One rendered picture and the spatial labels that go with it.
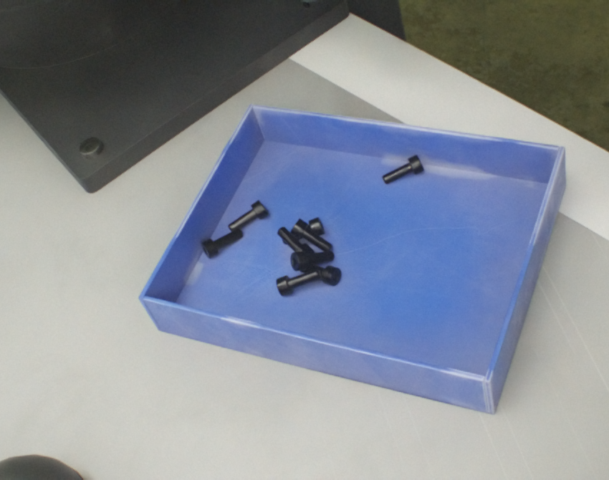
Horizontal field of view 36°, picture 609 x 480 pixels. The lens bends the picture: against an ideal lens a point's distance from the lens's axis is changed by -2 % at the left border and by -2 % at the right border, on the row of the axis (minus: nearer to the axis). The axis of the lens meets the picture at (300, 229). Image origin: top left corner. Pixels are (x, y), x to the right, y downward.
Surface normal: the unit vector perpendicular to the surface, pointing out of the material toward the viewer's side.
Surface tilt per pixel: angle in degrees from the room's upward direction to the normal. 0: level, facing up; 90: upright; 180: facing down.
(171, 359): 0
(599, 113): 0
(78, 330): 0
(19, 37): 90
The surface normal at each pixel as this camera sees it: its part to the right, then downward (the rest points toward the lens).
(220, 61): -0.23, -0.61
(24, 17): -0.02, 0.78
